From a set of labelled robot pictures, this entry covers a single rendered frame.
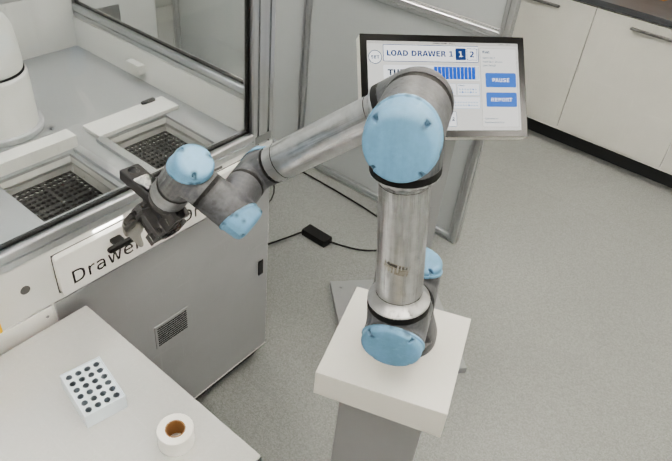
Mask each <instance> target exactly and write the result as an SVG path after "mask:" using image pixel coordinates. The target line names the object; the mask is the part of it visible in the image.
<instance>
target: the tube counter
mask: <svg viewBox="0 0 672 461"><path fill-rule="evenodd" d="M421 67H427V68H431V69H433V70H435V71H437V72H439V73H440V74H441V75H442V76H443V77H444V78H445V79H446V80H471V81H480V73H479V66H432V65H421Z"/></svg>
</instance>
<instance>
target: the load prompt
mask: <svg viewBox="0 0 672 461"><path fill-rule="evenodd" d="M383 61H392V62H449V63H479V50H478V46H450V45H406V44H383Z"/></svg>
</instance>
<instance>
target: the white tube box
mask: <svg viewBox="0 0 672 461"><path fill-rule="evenodd" d="M60 379H61V383H62V386H63V388H64V390H65V392H66V393H67V395H68V397H69V398H70V400H71V402H72V403H73V405H74V407H75V409H76V410H77V412H78V414H79V415H80V417H81V419H82V420H83V422H84V424H85V425H86V427H87V428H90V427H92V426H93V425H95V424H97V423H99V422H101V421H103V420H104V419H106V418H108V417H110V416H112V415H114V414H115V413H117V412H119V411H121V410H123V409H125V408H126V407H128V405H127V400H126V395H125V394H124V392H123V391H122V389H121V388H120V386H119V385H118V383H117V382H116V380H115V379H114V377H113V376H112V374H111V373H110V371H109V370H108V368H107V367H106V365H105V364H104V362H103V361H102V359H101V358H100V357H99V356H98V357H96V358H94V359H92V360H90V361H88V362H86V363H84V364H82V365H80V366H78V367H76V368H74V369H72V370H69V371H67V372H65V373H63V374H61V375H60Z"/></svg>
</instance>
